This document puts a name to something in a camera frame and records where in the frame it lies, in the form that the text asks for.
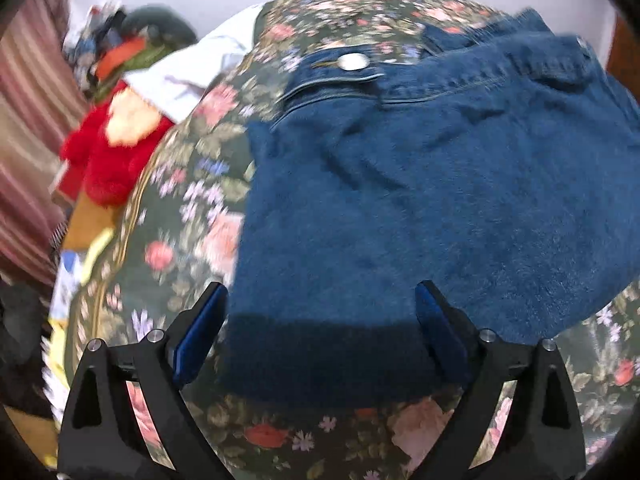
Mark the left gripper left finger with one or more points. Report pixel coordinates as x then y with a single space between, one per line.
125 417

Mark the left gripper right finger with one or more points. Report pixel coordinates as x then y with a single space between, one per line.
517 417

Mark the blue denim jacket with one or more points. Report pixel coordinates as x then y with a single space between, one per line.
503 166

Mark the papers on floor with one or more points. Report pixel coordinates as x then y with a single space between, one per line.
74 269

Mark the dark floral bedspread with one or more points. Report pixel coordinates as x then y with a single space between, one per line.
181 229

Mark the red plush toy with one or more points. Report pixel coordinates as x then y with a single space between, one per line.
104 157

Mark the white cloth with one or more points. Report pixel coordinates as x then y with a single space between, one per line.
175 84

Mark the striped pink curtain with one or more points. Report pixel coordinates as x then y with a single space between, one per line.
40 105

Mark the orange box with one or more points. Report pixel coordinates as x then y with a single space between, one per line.
117 56

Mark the clutter pile on box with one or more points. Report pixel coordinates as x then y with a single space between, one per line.
88 42

